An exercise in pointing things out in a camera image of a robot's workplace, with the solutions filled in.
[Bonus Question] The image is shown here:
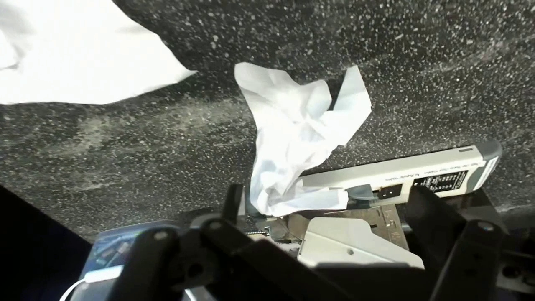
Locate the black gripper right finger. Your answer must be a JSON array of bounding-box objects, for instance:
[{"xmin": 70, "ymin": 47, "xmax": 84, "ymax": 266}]
[{"xmin": 398, "ymin": 184, "xmax": 512, "ymax": 301}]

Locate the clear plastic bucket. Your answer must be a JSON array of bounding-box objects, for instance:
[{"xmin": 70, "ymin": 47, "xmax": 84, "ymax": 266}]
[{"xmin": 57, "ymin": 222, "xmax": 191, "ymax": 301}]

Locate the large creased white paper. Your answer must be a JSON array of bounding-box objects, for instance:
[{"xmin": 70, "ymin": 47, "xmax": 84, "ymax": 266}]
[{"xmin": 0, "ymin": 0, "xmax": 197, "ymax": 107}]

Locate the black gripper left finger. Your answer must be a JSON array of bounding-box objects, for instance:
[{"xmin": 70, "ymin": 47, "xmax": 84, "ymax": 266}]
[{"xmin": 107, "ymin": 182, "xmax": 358, "ymax": 301}]

